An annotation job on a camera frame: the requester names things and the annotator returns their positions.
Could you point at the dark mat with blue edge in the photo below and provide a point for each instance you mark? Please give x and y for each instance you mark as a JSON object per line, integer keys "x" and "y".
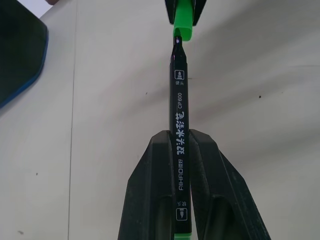
{"x": 20, "y": 52}

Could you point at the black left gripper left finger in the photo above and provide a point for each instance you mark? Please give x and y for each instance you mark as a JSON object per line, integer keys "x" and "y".
{"x": 145, "y": 190}

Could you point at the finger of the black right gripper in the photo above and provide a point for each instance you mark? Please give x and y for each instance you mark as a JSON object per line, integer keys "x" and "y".
{"x": 170, "y": 11}
{"x": 198, "y": 11}

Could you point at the black marker with white print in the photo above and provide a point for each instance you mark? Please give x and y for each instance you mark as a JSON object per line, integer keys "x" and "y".
{"x": 180, "y": 120}

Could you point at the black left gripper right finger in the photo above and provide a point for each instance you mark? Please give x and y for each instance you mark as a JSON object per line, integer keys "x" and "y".
{"x": 220, "y": 195}

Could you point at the green marker cap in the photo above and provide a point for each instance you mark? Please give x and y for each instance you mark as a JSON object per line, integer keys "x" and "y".
{"x": 183, "y": 23}

